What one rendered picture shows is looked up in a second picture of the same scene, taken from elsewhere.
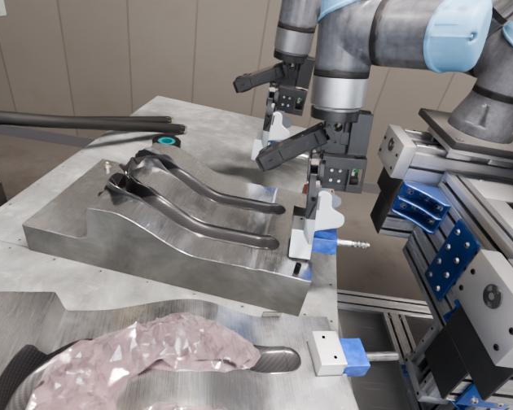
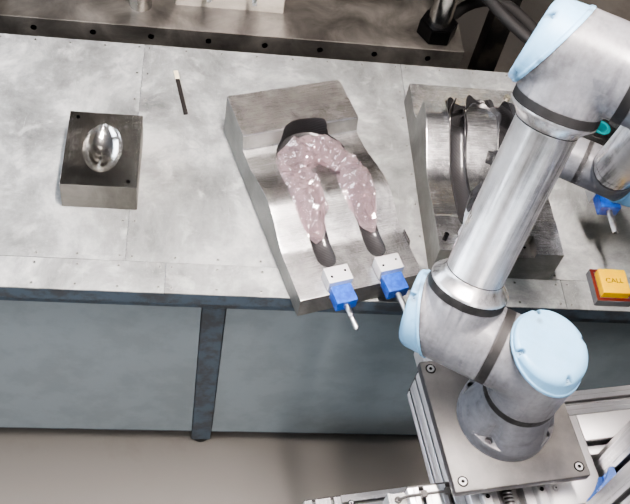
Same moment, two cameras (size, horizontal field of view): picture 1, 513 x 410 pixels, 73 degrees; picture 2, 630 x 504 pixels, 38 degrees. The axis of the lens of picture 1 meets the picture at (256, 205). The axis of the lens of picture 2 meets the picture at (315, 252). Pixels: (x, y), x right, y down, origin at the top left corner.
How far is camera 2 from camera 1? 1.52 m
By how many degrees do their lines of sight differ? 53
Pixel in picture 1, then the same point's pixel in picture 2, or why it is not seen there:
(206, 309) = (383, 189)
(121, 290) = (397, 162)
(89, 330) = (348, 145)
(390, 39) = not seen: hidden behind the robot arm
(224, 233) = (464, 191)
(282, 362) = (374, 248)
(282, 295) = (431, 248)
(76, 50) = not seen: outside the picture
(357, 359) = (390, 283)
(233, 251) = (445, 198)
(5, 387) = (306, 125)
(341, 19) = not seen: hidden behind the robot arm
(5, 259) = (390, 94)
